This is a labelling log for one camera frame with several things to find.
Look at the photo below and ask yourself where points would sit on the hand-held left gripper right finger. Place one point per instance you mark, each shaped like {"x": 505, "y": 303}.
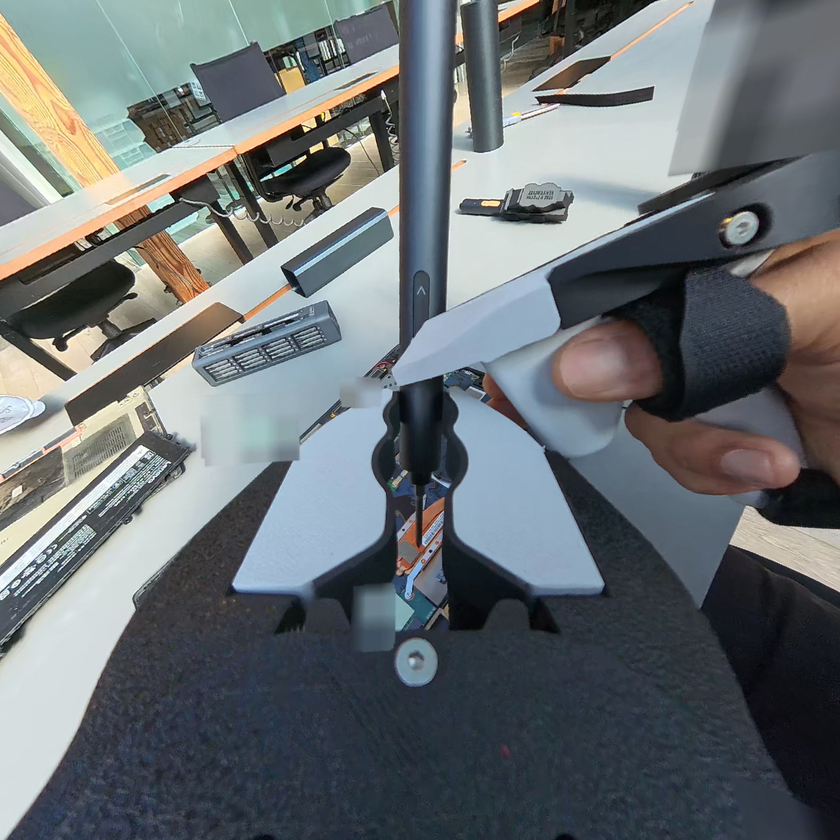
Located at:
{"x": 525, "y": 512}

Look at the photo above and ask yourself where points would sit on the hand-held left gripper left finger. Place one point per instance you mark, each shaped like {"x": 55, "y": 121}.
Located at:
{"x": 315, "y": 512}

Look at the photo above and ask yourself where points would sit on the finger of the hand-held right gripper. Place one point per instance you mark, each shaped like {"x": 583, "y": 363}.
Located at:
{"x": 472, "y": 328}

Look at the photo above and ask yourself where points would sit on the dark grey electric screwdriver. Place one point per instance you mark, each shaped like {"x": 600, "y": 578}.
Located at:
{"x": 425, "y": 164}

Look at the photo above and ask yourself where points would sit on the grey desk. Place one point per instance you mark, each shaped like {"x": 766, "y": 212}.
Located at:
{"x": 590, "y": 164}

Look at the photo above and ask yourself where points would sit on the orange-edged background desk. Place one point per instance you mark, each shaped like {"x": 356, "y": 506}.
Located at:
{"x": 315, "y": 98}
{"x": 98, "y": 210}

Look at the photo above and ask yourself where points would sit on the person's right hand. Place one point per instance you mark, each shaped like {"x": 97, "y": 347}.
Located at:
{"x": 820, "y": 341}

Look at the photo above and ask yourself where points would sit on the dark grey case sleeve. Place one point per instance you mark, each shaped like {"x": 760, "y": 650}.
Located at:
{"x": 341, "y": 249}

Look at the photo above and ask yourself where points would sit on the grey screwdriver bit case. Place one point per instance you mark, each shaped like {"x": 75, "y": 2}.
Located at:
{"x": 269, "y": 348}

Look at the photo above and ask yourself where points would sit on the black flat strip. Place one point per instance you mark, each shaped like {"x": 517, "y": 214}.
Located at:
{"x": 590, "y": 97}

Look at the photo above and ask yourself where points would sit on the black laptop battery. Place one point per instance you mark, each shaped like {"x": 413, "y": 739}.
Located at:
{"x": 85, "y": 525}

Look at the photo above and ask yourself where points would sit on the tall dark grey cylinder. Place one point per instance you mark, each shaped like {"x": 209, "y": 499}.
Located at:
{"x": 482, "y": 79}

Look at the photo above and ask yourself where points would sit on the person's dark clothing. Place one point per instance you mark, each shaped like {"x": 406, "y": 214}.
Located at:
{"x": 774, "y": 656}

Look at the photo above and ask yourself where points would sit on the black office chair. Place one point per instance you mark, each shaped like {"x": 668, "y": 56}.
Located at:
{"x": 236, "y": 79}
{"x": 72, "y": 302}
{"x": 364, "y": 33}

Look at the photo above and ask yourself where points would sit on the wooden pillar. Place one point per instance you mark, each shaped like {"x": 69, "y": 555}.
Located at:
{"x": 52, "y": 118}

